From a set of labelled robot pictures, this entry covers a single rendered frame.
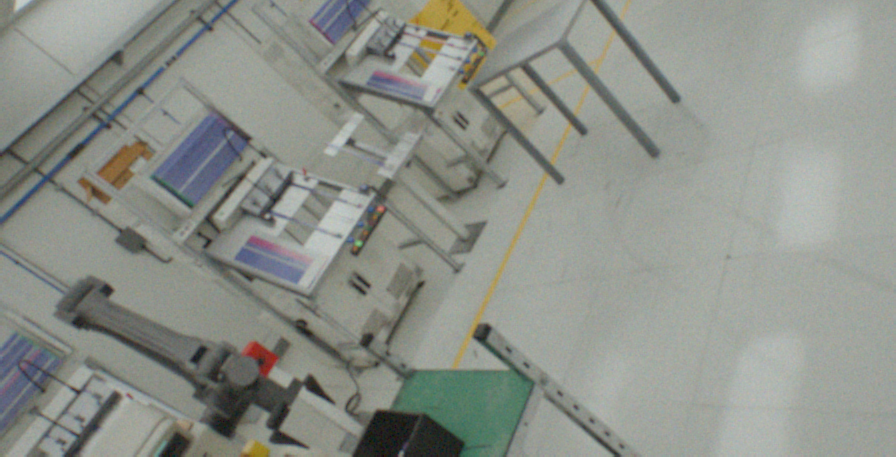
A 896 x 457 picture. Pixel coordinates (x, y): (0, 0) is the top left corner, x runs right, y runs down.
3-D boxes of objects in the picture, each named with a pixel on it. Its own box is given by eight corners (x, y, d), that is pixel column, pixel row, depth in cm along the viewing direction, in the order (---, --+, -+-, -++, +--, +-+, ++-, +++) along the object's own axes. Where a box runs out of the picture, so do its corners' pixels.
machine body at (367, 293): (431, 276, 409) (361, 215, 387) (379, 371, 372) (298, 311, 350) (380, 286, 459) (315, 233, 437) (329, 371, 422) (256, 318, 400)
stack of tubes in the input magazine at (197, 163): (250, 141, 368) (212, 110, 358) (194, 206, 341) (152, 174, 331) (242, 147, 378) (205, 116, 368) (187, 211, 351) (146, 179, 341)
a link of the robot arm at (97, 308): (96, 282, 146) (60, 322, 140) (83, 269, 141) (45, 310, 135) (246, 352, 132) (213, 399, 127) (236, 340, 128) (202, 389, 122)
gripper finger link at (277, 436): (324, 422, 125) (282, 399, 125) (304, 457, 121) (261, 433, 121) (322, 428, 130) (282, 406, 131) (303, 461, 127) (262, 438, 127)
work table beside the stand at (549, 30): (658, 156, 315) (559, 39, 286) (558, 185, 370) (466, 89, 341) (681, 97, 338) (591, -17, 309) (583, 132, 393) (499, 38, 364)
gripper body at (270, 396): (302, 380, 128) (270, 362, 128) (273, 427, 122) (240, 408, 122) (301, 387, 133) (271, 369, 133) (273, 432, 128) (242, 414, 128)
